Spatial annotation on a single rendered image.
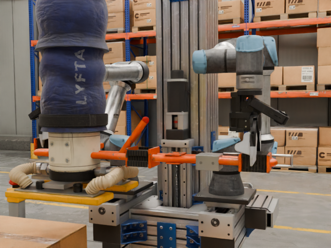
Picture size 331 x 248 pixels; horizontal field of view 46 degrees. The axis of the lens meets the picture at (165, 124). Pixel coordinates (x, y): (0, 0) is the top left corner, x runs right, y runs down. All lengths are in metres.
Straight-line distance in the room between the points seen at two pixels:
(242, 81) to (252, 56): 0.08
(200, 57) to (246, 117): 0.25
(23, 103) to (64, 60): 11.37
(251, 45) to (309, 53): 8.48
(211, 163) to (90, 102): 0.42
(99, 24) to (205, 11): 0.71
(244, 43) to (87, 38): 0.48
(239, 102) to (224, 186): 0.59
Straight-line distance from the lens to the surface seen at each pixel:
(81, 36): 1.27
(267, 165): 1.11
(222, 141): 1.64
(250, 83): 1.12
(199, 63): 1.24
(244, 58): 1.12
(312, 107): 9.54
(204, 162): 1.15
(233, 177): 1.66
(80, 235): 1.59
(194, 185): 1.89
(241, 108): 1.14
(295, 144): 8.23
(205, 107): 1.84
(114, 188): 1.36
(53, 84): 1.28
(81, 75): 1.26
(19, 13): 12.93
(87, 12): 1.28
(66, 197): 1.24
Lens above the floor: 1.43
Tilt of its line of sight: 3 degrees down
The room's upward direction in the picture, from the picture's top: 1 degrees counter-clockwise
